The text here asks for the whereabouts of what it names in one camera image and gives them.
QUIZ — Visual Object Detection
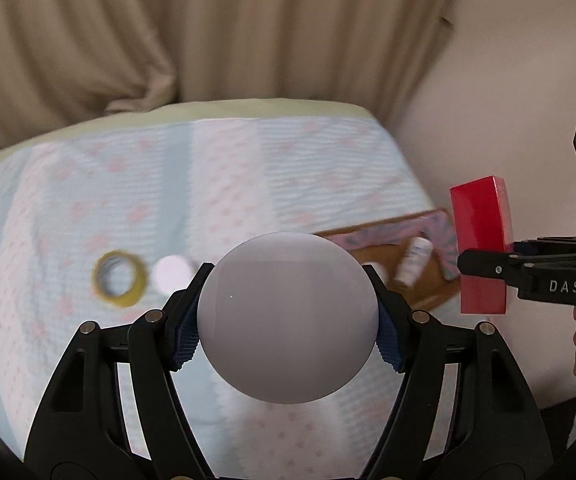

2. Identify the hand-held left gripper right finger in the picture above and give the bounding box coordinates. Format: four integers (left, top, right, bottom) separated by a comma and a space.
364, 263, 555, 480

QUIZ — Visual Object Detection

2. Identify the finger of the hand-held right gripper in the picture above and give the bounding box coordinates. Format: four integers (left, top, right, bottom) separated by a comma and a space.
512, 236, 576, 260
457, 249, 535, 289

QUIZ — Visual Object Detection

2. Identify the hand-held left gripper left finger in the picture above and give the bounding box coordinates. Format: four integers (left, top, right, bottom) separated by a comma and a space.
24, 262, 215, 480

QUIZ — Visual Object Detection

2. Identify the red rectangular box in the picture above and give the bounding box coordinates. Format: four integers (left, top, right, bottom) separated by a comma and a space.
449, 176, 514, 315

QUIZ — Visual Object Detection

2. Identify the cardboard box with patterned flaps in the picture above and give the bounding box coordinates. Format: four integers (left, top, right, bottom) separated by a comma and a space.
313, 208, 462, 312

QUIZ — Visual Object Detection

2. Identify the grey round ball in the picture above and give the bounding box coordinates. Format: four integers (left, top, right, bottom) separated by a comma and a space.
197, 232, 381, 405

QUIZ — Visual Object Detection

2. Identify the white round cap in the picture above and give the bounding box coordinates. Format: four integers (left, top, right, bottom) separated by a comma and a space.
151, 255, 193, 295

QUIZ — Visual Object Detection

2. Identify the white plastic bottle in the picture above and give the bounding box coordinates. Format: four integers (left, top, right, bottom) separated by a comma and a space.
394, 236, 433, 289

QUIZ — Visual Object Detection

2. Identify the yellow tape roll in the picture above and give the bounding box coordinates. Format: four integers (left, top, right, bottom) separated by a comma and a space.
92, 250, 149, 310

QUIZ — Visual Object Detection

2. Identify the light blue patterned blanket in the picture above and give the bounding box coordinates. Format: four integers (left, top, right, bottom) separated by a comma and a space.
0, 105, 469, 467

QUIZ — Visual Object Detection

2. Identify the pale green mattress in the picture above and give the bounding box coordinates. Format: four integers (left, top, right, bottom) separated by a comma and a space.
0, 99, 375, 161

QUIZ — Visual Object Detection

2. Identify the beige curtain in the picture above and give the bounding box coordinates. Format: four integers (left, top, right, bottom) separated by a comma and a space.
0, 0, 471, 133

